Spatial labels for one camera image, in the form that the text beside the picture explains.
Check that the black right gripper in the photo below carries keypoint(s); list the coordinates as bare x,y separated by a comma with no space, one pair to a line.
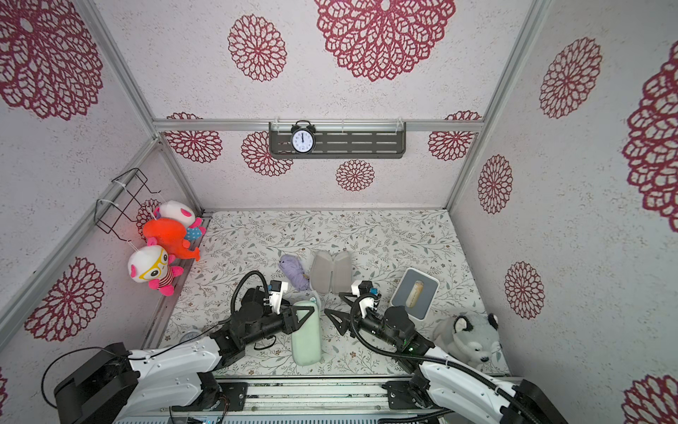
351,321

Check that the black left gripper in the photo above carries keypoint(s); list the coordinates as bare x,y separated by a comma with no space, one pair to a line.
289,317

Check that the mint umbrella case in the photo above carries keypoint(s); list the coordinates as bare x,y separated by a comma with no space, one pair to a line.
306,342

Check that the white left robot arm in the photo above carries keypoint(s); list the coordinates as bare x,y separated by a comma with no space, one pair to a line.
116,382

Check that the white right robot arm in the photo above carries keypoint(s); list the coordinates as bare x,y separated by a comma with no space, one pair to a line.
439,383

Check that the beige roll in tray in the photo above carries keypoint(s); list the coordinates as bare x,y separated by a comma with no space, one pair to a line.
414,294

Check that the white rimmed grey tray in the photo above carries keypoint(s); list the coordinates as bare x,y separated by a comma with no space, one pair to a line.
425,302

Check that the white round table clock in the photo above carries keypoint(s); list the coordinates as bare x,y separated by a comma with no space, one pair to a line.
190,336

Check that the grey husky plush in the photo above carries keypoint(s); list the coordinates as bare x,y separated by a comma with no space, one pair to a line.
470,337

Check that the orange plush whale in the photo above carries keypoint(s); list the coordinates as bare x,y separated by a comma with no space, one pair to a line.
170,234

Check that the white plush with yellow glasses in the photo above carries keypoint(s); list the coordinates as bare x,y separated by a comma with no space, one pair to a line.
153,265

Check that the black alarm clock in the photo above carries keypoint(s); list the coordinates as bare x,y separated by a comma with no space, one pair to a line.
303,137

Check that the white pink plush doll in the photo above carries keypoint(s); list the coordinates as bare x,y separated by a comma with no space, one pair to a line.
180,212

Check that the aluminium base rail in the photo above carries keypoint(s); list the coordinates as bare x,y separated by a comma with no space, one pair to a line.
299,400

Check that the grey wall shelf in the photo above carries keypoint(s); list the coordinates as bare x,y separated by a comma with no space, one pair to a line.
342,144

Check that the black wire wall rack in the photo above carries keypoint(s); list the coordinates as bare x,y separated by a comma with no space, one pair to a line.
131,206

